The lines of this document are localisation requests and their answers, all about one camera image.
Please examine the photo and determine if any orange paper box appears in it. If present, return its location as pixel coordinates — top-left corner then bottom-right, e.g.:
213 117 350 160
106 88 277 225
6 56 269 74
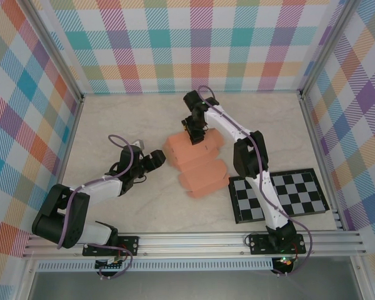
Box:
164 128 229 199

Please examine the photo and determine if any left controller circuit board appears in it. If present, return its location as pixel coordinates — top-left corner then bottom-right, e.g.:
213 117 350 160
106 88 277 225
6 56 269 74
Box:
94 255 128 271

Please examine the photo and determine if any controller circuit board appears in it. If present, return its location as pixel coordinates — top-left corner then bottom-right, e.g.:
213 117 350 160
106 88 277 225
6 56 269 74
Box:
94 255 128 271
273 255 296 270

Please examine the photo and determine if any black grey chessboard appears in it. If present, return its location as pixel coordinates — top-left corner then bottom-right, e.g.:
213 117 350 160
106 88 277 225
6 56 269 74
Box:
227 167 329 225

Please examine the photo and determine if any right controller circuit board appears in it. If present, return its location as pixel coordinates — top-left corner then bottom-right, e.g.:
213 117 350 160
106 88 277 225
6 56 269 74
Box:
273 255 296 270

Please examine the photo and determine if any aluminium side rail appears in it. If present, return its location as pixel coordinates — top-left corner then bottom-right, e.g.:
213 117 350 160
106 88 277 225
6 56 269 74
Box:
299 89 345 231
51 96 85 188

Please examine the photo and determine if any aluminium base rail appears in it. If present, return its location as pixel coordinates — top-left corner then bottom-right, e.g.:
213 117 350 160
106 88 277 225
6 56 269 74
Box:
21 231 368 259

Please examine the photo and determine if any white slotted cable duct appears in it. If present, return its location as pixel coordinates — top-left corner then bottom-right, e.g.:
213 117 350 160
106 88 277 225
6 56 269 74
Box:
36 261 275 273

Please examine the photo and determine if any aluminium frame post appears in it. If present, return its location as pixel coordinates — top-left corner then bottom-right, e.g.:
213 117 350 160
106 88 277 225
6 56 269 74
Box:
24 0 84 106
301 0 362 96

